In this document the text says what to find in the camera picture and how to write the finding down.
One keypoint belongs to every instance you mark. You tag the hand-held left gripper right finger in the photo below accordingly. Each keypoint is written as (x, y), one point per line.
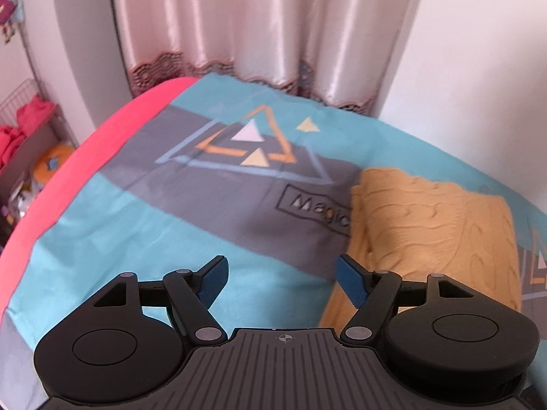
(352, 282)

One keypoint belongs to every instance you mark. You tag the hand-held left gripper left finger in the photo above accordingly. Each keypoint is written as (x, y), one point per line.
(213, 282)

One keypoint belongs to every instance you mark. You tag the blue printed bed sheet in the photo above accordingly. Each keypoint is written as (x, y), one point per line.
(128, 239)

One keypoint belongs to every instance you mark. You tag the orange plush toy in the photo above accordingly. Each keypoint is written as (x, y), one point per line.
(53, 164)

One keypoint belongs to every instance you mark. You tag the red folded garment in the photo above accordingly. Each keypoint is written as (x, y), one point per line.
(34, 113)

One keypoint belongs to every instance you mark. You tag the pale pink lace-trimmed curtain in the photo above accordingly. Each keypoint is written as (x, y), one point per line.
(256, 21)

